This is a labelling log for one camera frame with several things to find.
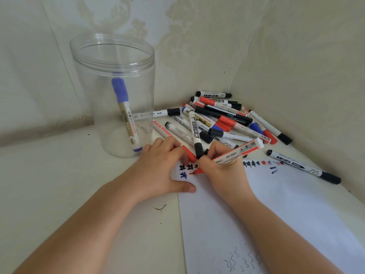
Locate person's right hand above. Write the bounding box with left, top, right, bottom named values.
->
left=198, top=140, right=256, bottom=210

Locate person's left hand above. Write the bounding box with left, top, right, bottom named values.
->
left=113, top=136, right=197, bottom=204

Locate slim red striped marker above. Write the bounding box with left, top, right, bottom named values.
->
left=189, top=137, right=265, bottom=175

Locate red cap white barrel marker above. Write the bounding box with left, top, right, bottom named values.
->
left=152, top=119, right=198, bottom=164

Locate white marker chunky black cap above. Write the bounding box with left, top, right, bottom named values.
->
left=189, top=110, right=205, bottom=159

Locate white paper sheet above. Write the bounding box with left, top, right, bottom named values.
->
left=170, top=158, right=365, bottom=274

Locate plain white black-cap marker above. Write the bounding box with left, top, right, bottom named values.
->
left=132, top=107, right=181, bottom=121

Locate pile of assorted markers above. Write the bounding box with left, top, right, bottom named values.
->
left=152, top=90, right=294, bottom=163

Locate long white black-cap marker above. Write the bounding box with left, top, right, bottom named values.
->
left=266, top=149, right=341, bottom=185

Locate transparent plastic jar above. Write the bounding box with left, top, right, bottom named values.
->
left=69, top=33, right=156, bottom=158

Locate blue cap gold label marker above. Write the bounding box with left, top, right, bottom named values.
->
left=111, top=78, right=143, bottom=153

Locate person's right forearm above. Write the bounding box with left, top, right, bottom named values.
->
left=229, top=194, right=344, bottom=274

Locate person's left forearm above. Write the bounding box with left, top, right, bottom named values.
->
left=13, top=179, right=139, bottom=274

